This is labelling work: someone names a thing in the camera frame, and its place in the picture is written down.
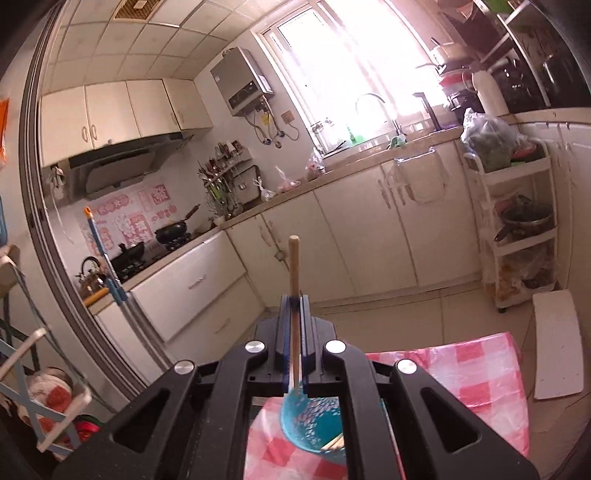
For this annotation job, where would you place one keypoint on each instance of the gas stove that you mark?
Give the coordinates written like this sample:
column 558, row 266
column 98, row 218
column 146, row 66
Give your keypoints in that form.
column 152, row 261

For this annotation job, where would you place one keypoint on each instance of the wall utensil rack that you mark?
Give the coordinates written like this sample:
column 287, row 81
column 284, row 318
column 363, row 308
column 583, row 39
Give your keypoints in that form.
column 221, row 180

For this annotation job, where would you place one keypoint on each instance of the black tap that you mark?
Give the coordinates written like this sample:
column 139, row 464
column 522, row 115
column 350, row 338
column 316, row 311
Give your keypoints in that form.
column 427, row 106

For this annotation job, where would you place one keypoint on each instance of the wooden chopstick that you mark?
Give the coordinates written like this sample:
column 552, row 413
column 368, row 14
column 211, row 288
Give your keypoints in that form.
column 294, row 267
column 334, row 444

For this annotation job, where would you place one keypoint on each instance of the white wall cabinets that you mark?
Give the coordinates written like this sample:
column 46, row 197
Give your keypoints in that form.
column 115, row 110

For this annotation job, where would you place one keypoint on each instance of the chrome sink faucet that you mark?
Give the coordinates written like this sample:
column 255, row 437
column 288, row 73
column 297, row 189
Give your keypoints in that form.
column 369, row 96

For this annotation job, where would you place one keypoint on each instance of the ceiling vent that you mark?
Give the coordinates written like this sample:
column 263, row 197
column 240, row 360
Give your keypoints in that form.
column 134, row 9

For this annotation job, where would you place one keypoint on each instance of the silver gas water heater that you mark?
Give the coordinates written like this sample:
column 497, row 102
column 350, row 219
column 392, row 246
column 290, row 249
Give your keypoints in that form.
column 240, row 78

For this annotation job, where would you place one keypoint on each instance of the window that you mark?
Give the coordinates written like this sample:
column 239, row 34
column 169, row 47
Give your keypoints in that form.
column 351, row 69

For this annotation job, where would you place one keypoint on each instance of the metal pot with lid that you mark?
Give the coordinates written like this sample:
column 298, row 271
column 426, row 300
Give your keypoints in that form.
column 526, row 219

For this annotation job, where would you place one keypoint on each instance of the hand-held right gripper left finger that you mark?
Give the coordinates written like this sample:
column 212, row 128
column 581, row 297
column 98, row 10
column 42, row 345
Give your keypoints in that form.
column 287, row 323

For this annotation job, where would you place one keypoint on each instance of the black frying pan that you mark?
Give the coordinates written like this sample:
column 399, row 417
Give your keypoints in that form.
column 129, row 254

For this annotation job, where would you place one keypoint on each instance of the floral enamel basin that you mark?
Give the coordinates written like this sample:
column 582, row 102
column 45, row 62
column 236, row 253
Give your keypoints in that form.
column 51, row 392

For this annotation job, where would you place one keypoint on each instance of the blue perforated plastic basket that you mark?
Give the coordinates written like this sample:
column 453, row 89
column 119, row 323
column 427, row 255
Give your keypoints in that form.
column 314, row 424

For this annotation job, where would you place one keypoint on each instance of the white kitchen base cabinets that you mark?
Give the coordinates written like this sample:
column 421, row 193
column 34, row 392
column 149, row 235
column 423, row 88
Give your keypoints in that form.
column 351, row 230

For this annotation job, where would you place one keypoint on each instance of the stacked cooking pots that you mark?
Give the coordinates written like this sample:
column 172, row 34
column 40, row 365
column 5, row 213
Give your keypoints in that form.
column 455, row 78

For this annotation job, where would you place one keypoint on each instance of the green bottle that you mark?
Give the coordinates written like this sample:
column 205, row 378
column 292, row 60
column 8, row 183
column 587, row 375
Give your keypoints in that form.
column 352, row 134

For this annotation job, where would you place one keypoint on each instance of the black oven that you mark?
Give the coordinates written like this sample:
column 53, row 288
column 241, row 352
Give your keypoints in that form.
column 535, row 78

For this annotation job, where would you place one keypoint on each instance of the red white checkered tablecloth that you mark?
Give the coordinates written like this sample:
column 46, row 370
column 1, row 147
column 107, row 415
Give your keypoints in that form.
column 461, row 369

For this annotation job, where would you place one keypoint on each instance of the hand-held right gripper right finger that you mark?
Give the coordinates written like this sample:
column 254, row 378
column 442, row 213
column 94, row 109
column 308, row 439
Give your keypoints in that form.
column 304, row 323

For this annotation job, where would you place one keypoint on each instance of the metal kettle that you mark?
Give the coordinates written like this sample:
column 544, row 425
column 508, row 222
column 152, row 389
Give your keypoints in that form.
column 90, row 277

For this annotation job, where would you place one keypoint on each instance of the wooden folding frame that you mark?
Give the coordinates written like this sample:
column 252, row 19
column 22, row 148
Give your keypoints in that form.
column 27, row 341

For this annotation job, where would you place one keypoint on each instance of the clear plastic bag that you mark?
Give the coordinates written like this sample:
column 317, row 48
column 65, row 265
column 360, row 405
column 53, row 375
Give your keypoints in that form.
column 315, row 166
column 265, row 191
column 286, row 182

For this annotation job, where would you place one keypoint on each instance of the plastic bag of greens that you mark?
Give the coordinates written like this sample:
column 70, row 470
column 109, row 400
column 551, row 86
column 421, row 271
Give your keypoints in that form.
column 491, row 143

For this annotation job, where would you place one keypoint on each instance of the white board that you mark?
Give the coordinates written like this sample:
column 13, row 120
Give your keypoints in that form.
column 556, row 346

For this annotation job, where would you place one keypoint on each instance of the white hanging plastic bag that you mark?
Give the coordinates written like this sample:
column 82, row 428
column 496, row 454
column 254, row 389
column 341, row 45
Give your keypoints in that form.
column 422, row 180

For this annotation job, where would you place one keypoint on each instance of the white thermos jug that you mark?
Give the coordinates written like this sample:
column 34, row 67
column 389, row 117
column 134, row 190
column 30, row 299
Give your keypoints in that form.
column 489, row 94

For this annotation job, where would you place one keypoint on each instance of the white storage cart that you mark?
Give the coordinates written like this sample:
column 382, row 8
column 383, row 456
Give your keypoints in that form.
column 485, row 230

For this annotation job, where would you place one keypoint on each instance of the range hood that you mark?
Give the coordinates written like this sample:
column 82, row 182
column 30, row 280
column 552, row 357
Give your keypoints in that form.
column 115, row 166

